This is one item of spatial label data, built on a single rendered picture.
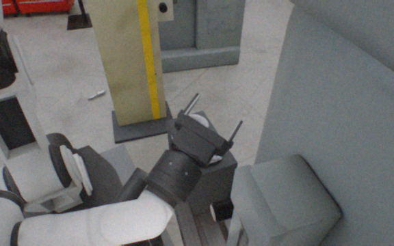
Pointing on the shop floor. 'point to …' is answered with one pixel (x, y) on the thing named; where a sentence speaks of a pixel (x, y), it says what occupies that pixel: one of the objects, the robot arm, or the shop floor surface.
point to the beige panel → (131, 66)
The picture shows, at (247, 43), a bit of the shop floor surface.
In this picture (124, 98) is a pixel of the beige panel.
